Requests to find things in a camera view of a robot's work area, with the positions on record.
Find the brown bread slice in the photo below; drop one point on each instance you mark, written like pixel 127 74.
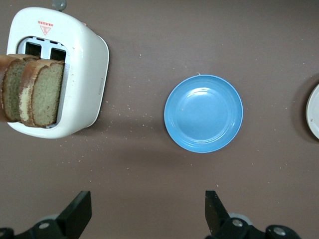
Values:
pixel 12 94
pixel 47 99

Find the blue plate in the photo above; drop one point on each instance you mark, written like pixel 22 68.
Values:
pixel 203 112

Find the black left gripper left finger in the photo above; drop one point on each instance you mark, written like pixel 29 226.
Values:
pixel 77 211

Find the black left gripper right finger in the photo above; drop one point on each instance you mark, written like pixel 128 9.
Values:
pixel 214 214

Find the white two-slot toaster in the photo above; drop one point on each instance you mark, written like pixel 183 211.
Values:
pixel 82 74

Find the beige plate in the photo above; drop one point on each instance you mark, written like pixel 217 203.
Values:
pixel 314 112

